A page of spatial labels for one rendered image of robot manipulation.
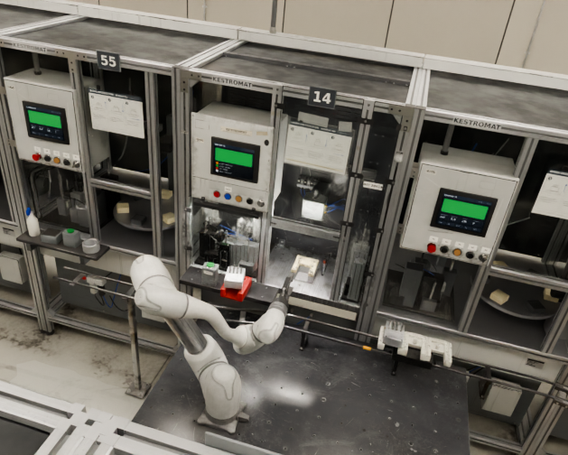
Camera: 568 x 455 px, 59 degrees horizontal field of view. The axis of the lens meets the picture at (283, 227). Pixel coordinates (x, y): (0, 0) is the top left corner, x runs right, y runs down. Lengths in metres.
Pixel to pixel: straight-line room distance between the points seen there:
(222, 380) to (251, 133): 1.14
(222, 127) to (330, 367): 1.35
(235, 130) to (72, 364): 2.06
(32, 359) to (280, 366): 1.83
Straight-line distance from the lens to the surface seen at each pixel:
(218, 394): 2.31
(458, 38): 5.85
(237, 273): 2.74
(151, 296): 1.90
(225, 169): 2.54
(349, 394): 2.67
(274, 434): 2.46
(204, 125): 2.53
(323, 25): 5.94
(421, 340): 2.78
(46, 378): 3.74
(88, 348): 3.86
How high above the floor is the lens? 2.66
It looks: 31 degrees down
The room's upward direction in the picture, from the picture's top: 6 degrees clockwise
